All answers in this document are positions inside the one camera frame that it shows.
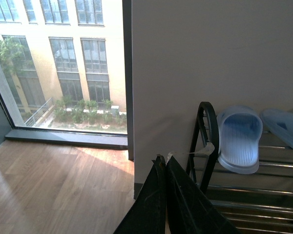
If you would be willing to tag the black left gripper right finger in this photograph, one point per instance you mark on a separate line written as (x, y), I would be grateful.
(188, 209)

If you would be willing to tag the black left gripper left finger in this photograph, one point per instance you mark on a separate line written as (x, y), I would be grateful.
(148, 213)

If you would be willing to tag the light blue slipper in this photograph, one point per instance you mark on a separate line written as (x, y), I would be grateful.
(280, 123)
(240, 129)

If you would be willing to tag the black metal shoe rack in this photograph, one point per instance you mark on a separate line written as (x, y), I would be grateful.
(258, 203)

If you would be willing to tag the dark window frame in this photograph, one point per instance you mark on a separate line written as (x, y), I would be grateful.
(66, 72)

